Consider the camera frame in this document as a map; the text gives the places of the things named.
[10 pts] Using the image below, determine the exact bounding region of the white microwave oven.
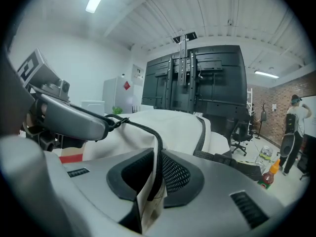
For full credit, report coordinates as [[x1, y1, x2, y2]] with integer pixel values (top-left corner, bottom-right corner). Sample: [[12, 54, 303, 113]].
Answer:
[[80, 100, 106, 116]]

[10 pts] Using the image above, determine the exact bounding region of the white shelving rack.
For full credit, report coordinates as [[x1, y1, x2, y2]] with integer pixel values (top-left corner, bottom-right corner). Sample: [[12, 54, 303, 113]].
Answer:
[[246, 87, 254, 114]]

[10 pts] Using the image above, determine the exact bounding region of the black metal cart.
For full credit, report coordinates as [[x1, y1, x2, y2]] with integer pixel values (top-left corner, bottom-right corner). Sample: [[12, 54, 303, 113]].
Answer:
[[297, 133, 316, 180]]

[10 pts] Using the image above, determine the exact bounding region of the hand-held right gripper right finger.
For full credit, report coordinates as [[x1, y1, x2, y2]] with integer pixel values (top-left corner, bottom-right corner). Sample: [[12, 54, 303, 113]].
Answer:
[[145, 149, 285, 236]]

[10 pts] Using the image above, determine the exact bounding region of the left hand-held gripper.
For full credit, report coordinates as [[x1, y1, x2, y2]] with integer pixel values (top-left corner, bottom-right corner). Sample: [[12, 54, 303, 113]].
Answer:
[[16, 47, 111, 153]]

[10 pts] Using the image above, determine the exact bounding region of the white and black oval pack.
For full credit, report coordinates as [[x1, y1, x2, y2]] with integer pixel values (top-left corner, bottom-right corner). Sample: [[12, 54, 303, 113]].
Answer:
[[281, 131, 296, 158]]

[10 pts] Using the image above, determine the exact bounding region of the clear plastic bottle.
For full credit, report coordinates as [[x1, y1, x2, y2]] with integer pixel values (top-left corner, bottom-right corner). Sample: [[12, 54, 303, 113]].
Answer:
[[255, 145, 273, 169]]

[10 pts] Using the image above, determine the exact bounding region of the silver refrigerator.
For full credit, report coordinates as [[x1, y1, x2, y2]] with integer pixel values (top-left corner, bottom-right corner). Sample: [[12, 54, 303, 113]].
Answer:
[[102, 76, 135, 115]]

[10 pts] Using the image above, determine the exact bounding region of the orange-capped red sauce bottle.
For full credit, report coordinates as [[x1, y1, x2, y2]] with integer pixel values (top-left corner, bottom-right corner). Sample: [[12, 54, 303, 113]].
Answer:
[[257, 158, 281, 191]]

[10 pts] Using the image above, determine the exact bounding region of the grey wall electrical box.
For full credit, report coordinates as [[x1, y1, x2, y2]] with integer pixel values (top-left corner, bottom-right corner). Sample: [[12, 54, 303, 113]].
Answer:
[[131, 64, 145, 86]]

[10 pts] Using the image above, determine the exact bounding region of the whiteboard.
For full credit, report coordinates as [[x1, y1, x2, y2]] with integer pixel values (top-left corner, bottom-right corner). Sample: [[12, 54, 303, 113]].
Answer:
[[302, 96, 316, 136]]

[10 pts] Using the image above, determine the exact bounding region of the large black screen on stand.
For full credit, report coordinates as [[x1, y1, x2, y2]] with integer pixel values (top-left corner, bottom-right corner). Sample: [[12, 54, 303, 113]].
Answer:
[[141, 29, 248, 123]]

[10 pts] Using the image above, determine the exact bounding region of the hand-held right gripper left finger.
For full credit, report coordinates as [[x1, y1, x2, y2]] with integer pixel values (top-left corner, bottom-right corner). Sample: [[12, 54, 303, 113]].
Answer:
[[44, 147, 157, 233]]

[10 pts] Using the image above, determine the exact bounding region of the red table cloth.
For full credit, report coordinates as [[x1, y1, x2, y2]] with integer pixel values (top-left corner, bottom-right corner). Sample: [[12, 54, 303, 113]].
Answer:
[[59, 153, 84, 164]]

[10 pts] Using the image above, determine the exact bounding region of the white backpack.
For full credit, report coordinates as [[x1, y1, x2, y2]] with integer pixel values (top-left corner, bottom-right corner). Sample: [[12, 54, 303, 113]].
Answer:
[[82, 108, 263, 232]]

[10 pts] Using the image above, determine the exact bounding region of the black office chair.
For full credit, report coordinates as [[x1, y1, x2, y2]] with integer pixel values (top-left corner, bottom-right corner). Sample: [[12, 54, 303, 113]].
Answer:
[[228, 118, 254, 157]]

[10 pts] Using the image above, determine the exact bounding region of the black coat stand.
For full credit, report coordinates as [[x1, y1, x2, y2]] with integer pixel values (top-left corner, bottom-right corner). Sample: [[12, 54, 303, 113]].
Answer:
[[255, 101, 268, 140]]

